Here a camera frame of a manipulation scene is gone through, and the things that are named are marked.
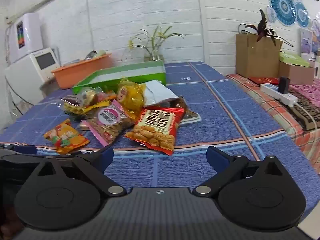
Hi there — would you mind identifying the pink cookie packet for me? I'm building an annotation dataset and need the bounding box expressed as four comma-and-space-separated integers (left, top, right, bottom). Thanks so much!
80, 99, 137, 147

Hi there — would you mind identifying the white paper packet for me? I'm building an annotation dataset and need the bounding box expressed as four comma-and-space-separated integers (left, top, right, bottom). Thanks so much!
143, 79, 180, 107

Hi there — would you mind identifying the yellow wafer packet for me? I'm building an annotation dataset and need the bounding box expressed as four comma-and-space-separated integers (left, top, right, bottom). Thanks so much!
61, 96, 110, 117

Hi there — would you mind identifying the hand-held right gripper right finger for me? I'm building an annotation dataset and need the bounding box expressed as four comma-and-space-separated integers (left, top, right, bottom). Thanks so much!
192, 146, 292, 196

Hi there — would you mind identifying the red booklet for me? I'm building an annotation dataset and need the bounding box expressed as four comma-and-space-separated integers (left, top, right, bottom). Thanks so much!
247, 76, 280, 85

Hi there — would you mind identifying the medium blue paper fan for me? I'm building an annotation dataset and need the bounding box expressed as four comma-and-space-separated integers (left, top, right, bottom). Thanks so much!
295, 2, 310, 28

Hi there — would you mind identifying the clear candy packet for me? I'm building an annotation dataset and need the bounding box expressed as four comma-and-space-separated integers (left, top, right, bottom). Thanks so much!
75, 86, 118, 105

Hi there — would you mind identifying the purple picture card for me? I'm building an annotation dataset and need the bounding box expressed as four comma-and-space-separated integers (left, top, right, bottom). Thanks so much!
299, 28, 313, 55

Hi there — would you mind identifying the green cardboard box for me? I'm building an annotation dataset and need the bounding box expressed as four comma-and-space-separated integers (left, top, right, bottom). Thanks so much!
72, 60, 167, 95

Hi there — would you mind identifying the brown patterned cloth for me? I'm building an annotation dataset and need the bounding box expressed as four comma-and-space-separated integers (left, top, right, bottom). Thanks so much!
290, 96, 320, 131

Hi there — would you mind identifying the blue patterned blanket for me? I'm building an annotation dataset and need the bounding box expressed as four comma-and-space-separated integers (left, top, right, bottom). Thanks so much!
0, 61, 320, 198

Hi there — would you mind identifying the black power adapter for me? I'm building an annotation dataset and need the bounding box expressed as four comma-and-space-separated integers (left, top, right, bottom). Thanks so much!
279, 76, 290, 94

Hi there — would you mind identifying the metal bowl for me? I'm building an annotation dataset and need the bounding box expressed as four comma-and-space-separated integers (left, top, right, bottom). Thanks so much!
84, 50, 98, 61

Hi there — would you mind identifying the large blue paper fan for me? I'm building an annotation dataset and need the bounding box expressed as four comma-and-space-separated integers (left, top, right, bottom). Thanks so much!
269, 0, 297, 26

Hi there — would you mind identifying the red snack packet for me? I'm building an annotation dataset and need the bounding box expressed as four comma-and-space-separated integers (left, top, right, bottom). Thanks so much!
124, 107, 185, 156

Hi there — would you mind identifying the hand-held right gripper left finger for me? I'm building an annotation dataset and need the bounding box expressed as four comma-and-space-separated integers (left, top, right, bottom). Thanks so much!
29, 145, 127, 197

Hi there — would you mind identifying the orange snack packet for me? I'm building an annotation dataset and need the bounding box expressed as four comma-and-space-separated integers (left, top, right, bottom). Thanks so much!
44, 119, 90, 155

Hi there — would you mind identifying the purple leaf plant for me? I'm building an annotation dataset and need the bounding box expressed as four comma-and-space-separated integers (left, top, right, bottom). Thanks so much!
238, 8, 294, 47

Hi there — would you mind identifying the pink floral cloth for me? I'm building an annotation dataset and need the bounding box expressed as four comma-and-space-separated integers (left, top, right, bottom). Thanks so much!
287, 84, 320, 101

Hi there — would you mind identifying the white power strip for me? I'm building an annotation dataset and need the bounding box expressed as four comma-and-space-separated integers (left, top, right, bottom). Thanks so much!
260, 83, 298, 106

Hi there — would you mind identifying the brown cardboard box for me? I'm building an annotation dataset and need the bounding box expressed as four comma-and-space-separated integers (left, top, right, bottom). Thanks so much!
279, 61, 315, 85

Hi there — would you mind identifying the white device with screen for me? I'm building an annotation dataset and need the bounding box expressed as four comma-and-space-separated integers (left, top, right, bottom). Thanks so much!
4, 47, 60, 105

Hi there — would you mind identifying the white power strip cable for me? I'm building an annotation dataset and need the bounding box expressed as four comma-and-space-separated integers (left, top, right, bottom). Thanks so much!
296, 100, 320, 129

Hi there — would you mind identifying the clear brown snack packet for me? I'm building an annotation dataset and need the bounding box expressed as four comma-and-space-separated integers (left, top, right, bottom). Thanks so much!
170, 96, 202, 125

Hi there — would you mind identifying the orange plaid cloth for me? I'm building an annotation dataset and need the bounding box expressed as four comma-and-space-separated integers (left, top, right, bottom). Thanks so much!
225, 74, 320, 167

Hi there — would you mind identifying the brown paper bag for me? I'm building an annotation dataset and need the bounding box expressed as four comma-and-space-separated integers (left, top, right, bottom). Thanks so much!
236, 32, 283, 78

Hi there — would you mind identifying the orchid in glass vase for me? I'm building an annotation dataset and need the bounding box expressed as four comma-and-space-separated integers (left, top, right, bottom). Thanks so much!
122, 25, 185, 63

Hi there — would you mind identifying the yellow snack packet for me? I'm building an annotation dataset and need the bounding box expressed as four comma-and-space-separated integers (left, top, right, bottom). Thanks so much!
117, 78, 147, 114

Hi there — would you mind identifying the orange plastic basin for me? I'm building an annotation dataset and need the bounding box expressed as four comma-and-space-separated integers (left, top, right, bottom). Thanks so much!
52, 53, 113, 90

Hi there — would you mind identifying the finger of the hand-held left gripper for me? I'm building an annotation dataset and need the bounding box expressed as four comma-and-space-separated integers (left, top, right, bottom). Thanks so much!
0, 142, 37, 155

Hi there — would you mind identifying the pale green box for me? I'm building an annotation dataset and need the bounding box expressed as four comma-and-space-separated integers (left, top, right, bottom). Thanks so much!
279, 52, 310, 67

